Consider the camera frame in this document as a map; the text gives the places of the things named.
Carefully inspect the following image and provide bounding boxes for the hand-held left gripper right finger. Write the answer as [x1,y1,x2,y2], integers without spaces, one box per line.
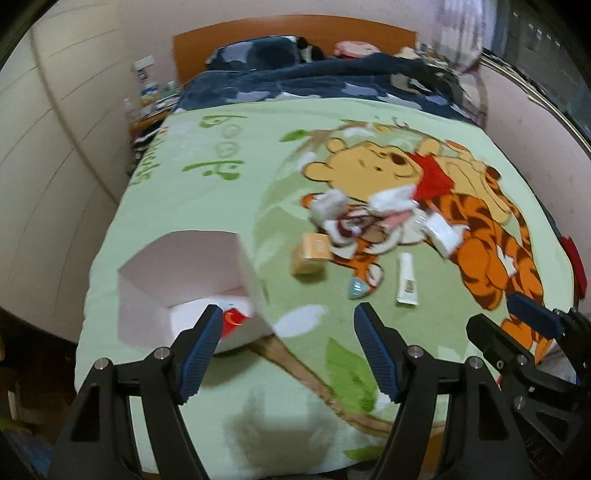
[353,302,529,480]

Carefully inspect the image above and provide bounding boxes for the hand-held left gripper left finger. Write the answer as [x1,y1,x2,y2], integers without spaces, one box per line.
[55,304,225,480]

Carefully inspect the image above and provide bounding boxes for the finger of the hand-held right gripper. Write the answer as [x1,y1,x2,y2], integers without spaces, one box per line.
[465,314,585,455]
[507,292,591,370]

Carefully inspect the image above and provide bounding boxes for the white hexagonal box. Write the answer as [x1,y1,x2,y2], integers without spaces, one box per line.
[117,231,273,356]

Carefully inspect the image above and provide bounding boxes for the translucent plastic box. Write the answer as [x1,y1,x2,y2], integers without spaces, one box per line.
[422,216,464,257]

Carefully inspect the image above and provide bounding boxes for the red plush hair clip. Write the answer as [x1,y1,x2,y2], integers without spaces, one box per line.
[323,217,365,247]

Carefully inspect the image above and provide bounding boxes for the red white packet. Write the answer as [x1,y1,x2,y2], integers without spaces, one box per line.
[221,308,254,334]

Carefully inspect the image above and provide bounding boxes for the small teal item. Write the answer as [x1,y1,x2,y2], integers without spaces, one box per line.
[347,277,371,301]

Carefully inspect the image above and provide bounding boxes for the red cloth item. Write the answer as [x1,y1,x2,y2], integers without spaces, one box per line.
[560,235,585,283]

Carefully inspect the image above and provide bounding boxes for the white tube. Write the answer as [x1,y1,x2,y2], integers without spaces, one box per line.
[396,253,421,306]

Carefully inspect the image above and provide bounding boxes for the small orange box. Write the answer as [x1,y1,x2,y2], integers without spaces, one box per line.
[290,233,331,278]

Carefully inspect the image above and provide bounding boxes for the white fluffy hair accessory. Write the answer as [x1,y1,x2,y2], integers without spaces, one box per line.
[309,191,348,224]

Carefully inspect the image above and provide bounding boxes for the green cartoon printed blanket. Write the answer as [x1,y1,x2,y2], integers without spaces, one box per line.
[74,99,580,472]

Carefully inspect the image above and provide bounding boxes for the black white knitted hat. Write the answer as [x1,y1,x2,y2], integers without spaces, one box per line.
[131,124,163,158]

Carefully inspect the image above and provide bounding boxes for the wooden nightstand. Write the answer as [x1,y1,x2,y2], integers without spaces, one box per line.
[128,111,169,139]

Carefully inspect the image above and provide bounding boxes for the cream wardrobe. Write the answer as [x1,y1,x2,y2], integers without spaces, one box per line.
[0,14,136,342]

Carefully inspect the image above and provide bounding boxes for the window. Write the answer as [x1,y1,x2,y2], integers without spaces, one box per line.
[480,0,591,153]

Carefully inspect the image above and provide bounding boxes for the pile of clothes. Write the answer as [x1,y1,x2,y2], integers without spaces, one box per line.
[397,44,476,121]

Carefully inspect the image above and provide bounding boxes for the bottles on nightstand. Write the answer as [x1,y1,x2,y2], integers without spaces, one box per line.
[139,70,181,112]

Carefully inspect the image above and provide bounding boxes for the patterned curtain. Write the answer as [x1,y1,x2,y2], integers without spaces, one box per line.
[434,0,491,130]

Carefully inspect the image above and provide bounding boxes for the navy patterned duvet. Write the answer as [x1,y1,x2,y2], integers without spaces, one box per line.
[178,53,476,123]

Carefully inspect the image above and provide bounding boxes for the wooden headboard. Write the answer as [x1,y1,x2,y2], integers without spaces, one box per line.
[172,15,419,88]

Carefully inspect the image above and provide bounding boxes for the pink plush toy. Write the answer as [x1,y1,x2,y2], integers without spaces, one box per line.
[335,41,377,58]

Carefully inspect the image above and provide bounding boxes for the navy patterned pillow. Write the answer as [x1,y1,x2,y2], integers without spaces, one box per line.
[205,36,305,70]

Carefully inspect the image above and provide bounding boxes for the black white plush toy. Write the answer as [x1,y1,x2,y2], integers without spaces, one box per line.
[298,39,329,62]

